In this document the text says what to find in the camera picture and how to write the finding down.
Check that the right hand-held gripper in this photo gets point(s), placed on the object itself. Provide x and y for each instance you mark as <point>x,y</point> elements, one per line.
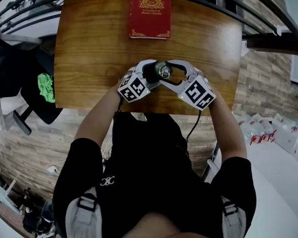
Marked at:
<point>198,94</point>

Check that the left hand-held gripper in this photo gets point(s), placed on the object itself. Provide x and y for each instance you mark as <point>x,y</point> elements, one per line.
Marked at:
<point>132,89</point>

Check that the dark green travel cup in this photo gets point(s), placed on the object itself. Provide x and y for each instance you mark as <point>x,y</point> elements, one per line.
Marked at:
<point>150,73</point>

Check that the person's left forearm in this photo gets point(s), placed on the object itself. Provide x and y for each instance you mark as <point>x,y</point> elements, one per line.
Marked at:
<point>99,118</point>

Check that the person's right forearm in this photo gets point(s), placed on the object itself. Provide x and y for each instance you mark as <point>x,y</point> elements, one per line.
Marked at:
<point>226,133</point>

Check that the red hardcover book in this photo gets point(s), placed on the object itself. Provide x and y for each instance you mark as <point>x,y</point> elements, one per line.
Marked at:
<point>150,16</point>

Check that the person's black shirt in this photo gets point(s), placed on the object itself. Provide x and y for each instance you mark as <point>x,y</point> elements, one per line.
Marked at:
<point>149,170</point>

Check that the pile of white plastic bags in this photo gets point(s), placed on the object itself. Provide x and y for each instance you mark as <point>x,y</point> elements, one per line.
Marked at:
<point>263,130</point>

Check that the green cloth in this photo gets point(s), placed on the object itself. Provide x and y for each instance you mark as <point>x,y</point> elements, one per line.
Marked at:
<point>46,87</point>

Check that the black office chair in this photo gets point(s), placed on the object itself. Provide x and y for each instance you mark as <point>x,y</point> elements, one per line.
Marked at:
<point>12,68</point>

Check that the white sheet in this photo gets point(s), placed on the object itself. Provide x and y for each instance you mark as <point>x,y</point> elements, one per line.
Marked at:
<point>278,195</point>

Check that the black and white shoes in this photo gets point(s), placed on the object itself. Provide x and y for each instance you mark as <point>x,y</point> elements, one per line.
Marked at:
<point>43,219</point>

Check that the white seat frame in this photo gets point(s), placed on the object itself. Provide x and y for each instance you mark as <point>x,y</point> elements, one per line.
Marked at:
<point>212,162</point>

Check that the white railing bracket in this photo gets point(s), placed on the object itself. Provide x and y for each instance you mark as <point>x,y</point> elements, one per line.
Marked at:
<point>281,30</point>

